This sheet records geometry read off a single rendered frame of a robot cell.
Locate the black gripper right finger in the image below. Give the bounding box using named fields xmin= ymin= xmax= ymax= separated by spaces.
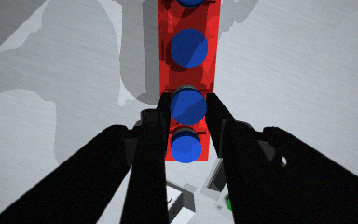
xmin=205 ymin=93 xmax=358 ymax=224

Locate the grey key housing with blue and green buttons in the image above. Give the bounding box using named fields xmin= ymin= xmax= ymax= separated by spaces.
xmin=209 ymin=161 xmax=234 ymax=223

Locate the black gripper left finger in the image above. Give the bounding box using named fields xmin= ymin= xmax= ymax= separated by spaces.
xmin=0 ymin=92 xmax=171 ymax=224

